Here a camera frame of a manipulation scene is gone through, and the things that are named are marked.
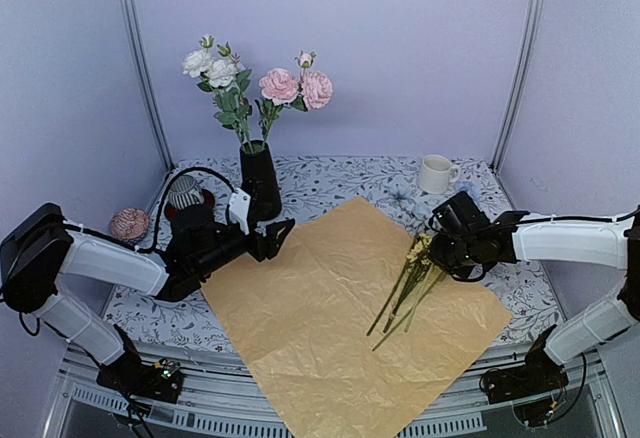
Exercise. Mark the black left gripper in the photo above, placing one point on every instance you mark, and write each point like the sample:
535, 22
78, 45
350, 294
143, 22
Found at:
268, 245

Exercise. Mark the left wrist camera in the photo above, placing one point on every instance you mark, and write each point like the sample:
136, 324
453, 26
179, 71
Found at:
243, 210

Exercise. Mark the tall black vase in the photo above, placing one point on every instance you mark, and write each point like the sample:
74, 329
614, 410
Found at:
259, 180

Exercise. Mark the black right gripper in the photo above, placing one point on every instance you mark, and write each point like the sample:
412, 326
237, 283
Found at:
438, 256

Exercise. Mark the aluminium front rail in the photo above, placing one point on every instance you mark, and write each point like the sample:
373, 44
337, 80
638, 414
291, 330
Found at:
220, 399

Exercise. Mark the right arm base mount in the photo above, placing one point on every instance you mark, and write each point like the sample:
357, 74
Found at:
536, 375

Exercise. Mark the floral patterned tablecloth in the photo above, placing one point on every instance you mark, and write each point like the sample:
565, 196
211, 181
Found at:
310, 187

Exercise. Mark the cream ceramic mug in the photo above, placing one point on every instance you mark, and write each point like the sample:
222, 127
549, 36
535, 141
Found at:
437, 174

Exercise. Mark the artificial flower bouquet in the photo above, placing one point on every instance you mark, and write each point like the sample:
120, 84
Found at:
419, 273

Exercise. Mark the white rose stem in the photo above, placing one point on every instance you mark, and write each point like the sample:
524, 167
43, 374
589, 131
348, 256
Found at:
218, 70

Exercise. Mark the striped black white cup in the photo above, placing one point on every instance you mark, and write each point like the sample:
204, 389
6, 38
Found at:
184, 192

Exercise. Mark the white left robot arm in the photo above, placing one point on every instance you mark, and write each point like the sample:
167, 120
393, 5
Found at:
46, 246

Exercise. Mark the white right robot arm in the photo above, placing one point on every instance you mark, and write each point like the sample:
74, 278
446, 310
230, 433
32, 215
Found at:
608, 241

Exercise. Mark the pink rose stem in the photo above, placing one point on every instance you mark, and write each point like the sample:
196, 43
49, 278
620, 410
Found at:
281, 89

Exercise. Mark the orange wrapping paper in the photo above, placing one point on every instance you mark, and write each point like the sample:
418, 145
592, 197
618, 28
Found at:
301, 324

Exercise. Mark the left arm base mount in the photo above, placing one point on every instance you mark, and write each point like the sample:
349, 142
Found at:
129, 375

